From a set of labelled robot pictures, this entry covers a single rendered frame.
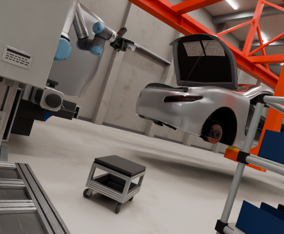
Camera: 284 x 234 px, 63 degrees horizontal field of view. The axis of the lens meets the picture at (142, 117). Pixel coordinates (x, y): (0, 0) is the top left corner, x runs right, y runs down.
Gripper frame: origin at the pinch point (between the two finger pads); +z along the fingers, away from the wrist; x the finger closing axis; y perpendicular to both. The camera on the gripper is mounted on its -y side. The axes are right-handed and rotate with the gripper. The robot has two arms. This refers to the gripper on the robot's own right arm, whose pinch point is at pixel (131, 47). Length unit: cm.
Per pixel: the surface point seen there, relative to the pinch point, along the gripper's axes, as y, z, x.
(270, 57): -214, 549, 3
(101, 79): -111, 438, -514
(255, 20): -346, 581, -57
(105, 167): 93, 15, -15
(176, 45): -130, 263, -123
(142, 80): -164, 611, -462
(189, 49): -119, 263, -93
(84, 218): 124, -8, -3
